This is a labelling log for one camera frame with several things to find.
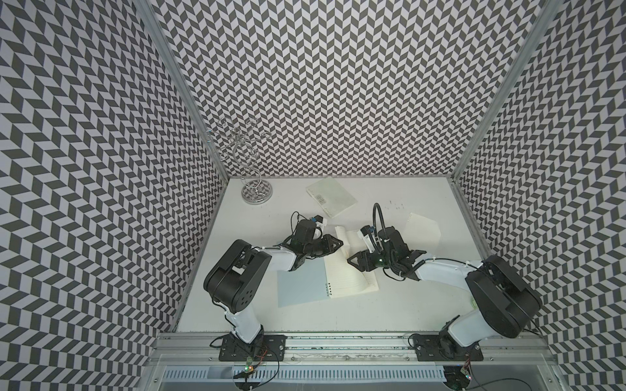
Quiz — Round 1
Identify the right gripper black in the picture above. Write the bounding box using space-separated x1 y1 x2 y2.
346 246 395 272

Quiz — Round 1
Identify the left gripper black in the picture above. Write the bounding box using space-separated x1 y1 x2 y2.
304 234 344 257

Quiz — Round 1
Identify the torn cream notebook page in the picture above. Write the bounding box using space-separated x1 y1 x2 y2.
400 213 441 254

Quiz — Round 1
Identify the large white spiral notebook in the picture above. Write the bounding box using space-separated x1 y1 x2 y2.
277 226 379 307

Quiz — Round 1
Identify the small white spiral notebook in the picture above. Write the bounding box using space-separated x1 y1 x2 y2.
306 177 358 218

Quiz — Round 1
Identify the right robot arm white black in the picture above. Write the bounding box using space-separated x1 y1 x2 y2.
347 226 542 360

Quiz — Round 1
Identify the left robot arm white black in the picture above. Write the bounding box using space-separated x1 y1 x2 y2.
203 218 343 345

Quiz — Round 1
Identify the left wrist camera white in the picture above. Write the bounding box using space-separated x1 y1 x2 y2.
311 215 328 228

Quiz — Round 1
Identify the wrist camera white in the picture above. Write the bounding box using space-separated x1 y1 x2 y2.
360 203 386 253
311 215 328 228

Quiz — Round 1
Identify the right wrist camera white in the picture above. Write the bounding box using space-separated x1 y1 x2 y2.
360 203 386 253

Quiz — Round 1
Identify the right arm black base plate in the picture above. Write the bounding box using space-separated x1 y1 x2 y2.
409 334 484 362

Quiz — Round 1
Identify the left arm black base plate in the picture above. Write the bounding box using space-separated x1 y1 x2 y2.
218 333 287 362

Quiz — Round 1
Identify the right circuit board with wires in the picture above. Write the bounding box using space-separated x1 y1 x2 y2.
443 358 533 390

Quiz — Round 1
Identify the circuit board with wires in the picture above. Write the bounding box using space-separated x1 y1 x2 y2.
443 358 533 390
232 346 281 390

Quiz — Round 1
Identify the silver wire jewelry stand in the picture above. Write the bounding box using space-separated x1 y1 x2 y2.
207 117 273 206

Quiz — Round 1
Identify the left circuit board with wires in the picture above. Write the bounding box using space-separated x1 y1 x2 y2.
232 346 281 390

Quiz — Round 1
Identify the aluminium front rail frame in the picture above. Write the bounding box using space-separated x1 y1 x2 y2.
137 332 568 390

